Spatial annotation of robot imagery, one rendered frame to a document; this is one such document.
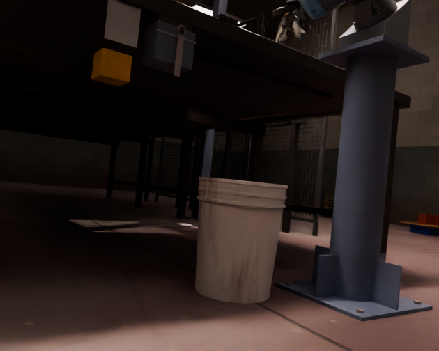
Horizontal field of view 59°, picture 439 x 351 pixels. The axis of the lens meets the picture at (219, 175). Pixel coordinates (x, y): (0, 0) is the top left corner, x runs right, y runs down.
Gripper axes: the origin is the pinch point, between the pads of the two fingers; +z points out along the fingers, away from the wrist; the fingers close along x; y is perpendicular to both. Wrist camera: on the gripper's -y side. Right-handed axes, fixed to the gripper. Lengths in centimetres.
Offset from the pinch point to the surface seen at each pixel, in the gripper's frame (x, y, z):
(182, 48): -25, -67, 28
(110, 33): -22, -89, 29
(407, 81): 210, 467, -126
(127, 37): -22, -84, 28
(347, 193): -49, -11, 68
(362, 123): -52, -10, 44
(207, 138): 174, 73, 28
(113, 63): -24, -88, 38
